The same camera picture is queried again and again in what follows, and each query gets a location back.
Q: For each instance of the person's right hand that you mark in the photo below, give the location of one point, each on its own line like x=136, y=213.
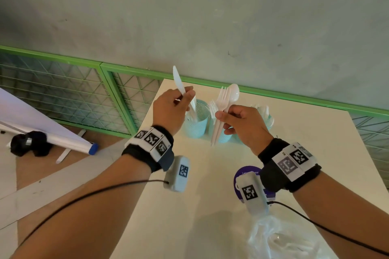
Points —
x=249, y=128

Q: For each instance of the person's left hand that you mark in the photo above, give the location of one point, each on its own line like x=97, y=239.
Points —
x=165, y=110

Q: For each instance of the person's left thumb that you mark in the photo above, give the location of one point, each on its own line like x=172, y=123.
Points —
x=187, y=98

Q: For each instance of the person's right thumb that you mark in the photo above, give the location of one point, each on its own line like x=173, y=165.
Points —
x=226, y=117

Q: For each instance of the white plastic fork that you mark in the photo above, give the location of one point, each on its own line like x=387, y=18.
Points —
x=222, y=99

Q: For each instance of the white plastic knife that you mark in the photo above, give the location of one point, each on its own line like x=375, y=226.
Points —
x=178, y=79

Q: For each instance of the white plastic spoon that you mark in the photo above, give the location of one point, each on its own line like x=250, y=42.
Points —
x=234, y=93

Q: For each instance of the person's left forearm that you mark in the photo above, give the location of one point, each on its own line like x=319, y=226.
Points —
x=91, y=213

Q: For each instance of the person's right forearm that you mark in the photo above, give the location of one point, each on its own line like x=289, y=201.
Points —
x=340, y=207

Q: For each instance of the bunch of white forks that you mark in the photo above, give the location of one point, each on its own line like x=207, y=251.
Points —
x=212, y=107

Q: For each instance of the bunch of white knives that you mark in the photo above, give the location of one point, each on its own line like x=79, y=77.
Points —
x=192, y=114

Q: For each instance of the teal cup with forks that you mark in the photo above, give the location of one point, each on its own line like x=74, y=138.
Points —
x=225, y=138

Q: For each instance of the teal cup with knives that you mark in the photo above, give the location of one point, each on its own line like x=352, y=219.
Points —
x=196, y=126

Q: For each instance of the bunch of white spoons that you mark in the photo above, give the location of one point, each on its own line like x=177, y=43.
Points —
x=265, y=111

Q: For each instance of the teal cup with spoons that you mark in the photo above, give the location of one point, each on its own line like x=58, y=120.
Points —
x=269, y=122

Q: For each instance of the round purple sticker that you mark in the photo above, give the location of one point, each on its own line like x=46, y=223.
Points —
x=240, y=173

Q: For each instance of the black left wristband with markers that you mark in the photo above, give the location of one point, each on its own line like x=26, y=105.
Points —
x=150, y=146

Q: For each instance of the black wristband with markers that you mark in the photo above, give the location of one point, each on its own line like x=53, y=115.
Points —
x=288, y=166
x=150, y=146

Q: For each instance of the black right wristband with markers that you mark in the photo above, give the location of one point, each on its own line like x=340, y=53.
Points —
x=288, y=166

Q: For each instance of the white flat stick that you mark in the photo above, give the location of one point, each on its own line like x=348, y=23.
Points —
x=68, y=151

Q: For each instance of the clear plastic bag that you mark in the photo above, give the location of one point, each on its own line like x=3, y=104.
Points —
x=279, y=237

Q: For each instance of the white rolled banner blue cap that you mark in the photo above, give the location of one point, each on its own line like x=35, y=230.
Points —
x=27, y=116

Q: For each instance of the black pouch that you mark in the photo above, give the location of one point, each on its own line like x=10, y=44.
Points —
x=30, y=143

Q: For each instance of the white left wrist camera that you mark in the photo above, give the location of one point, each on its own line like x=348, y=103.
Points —
x=177, y=175

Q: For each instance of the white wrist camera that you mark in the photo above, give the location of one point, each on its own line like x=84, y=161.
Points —
x=252, y=193
x=177, y=175

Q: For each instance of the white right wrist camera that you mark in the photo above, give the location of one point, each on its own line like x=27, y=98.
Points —
x=252, y=193

